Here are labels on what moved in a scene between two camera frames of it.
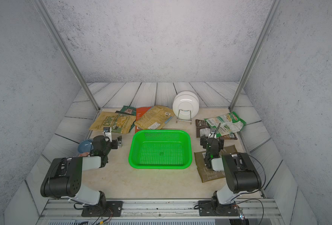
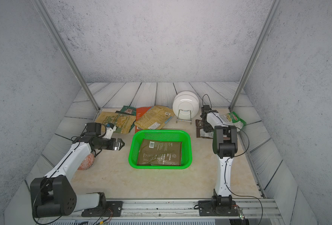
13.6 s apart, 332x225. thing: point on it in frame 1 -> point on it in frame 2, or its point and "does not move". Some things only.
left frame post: [45, 16] does not move
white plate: [185, 105] does not move
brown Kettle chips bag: [203, 128] does not move
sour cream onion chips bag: [119, 123] does not move
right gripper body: [205, 140] -> [207, 127]
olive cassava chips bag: [207, 174] -> [160, 153]
